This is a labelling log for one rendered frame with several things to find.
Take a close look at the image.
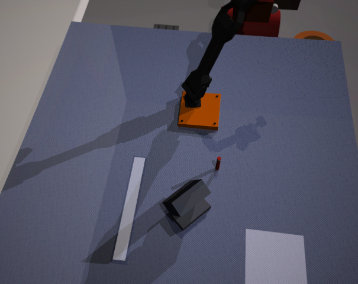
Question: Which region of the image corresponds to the red peg with white band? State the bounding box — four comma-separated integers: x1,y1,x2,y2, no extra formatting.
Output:
215,156,221,170

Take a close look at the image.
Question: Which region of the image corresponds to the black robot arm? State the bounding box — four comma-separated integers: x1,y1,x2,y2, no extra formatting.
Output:
181,0,258,108

